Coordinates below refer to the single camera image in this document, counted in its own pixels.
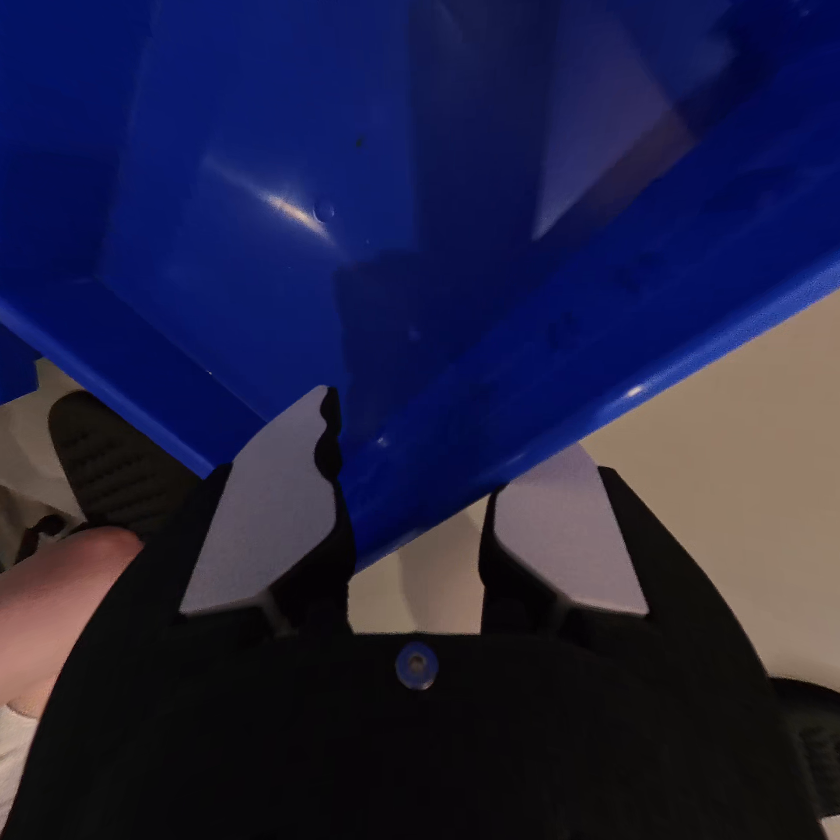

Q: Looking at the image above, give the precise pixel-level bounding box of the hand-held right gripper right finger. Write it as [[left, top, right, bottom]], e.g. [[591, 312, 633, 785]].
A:
[[478, 444, 651, 631]]

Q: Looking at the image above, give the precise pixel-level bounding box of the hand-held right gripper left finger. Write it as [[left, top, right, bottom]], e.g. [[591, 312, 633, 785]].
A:
[[179, 384, 358, 634]]

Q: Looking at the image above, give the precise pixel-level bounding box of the blue plastic bin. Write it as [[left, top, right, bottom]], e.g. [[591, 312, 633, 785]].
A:
[[0, 0, 840, 573]]

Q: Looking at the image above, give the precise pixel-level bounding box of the person's right forearm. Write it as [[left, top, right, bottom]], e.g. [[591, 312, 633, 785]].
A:
[[0, 525, 143, 720]]

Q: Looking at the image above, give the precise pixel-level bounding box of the black wrist rest pad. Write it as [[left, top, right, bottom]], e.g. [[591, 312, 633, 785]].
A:
[[48, 390, 211, 532]]

